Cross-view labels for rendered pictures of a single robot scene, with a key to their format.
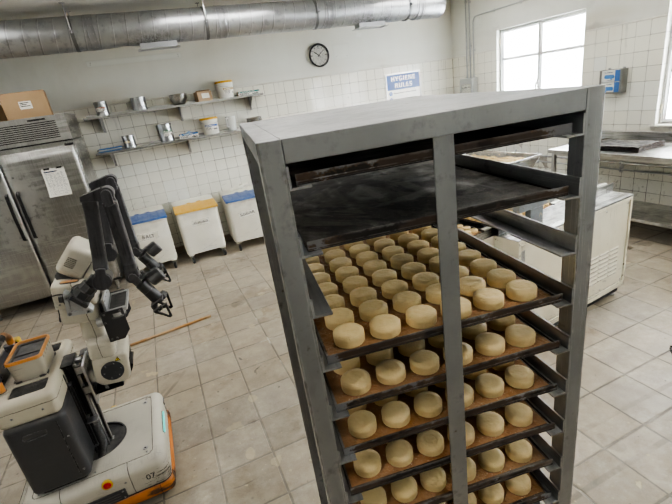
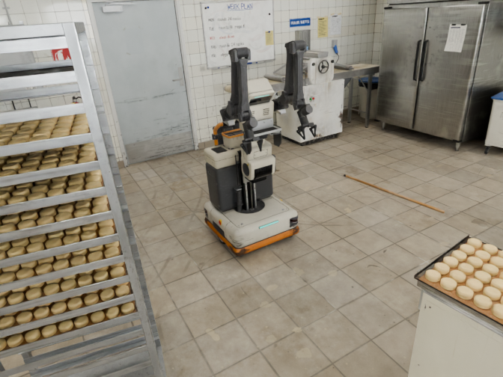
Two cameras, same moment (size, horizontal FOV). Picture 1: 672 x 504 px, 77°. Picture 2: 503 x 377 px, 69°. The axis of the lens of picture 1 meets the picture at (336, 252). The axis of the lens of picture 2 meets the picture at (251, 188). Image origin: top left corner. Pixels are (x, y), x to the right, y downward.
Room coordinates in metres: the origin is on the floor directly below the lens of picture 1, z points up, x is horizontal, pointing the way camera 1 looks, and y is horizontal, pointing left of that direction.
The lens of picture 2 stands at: (1.52, -1.38, 1.81)
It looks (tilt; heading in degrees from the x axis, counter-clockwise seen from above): 26 degrees down; 83
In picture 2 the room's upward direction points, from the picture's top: 4 degrees counter-clockwise
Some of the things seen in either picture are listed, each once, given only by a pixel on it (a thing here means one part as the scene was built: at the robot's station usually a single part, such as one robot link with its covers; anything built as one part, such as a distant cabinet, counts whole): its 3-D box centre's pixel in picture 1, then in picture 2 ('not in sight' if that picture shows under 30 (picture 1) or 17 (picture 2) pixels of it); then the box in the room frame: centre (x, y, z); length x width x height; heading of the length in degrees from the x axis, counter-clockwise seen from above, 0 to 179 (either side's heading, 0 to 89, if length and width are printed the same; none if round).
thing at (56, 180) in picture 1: (56, 181); (455, 37); (4.59, 2.83, 1.39); 0.22 x 0.03 x 0.31; 111
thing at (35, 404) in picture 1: (58, 402); (241, 170); (1.81, 1.52, 0.59); 0.55 x 0.34 x 0.83; 21
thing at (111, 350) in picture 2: not in sight; (96, 354); (0.82, 0.09, 0.24); 0.64 x 0.03 x 0.03; 11
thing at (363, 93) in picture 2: not in sight; (373, 97); (4.55, 4.66, 0.33); 0.54 x 0.53 x 0.66; 111
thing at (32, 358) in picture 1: (31, 358); (237, 138); (1.80, 1.54, 0.87); 0.23 x 0.15 x 0.11; 21
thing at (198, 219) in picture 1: (200, 228); not in sight; (5.59, 1.80, 0.38); 0.64 x 0.54 x 0.77; 22
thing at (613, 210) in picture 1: (533, 258); not in sight; (3.00, -1.54, 0.42); 1.28 x 0.72 x 0.84; 117
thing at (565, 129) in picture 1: (371, 137); not in sight; (0.85, -0.10, 1.77); 0.60 x 0.40 x 0.02; 11
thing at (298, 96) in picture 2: (123, 216); (298, 75); (2.20, 1.09, 1.41); 0.11 x 0.06 x 0.43; 21
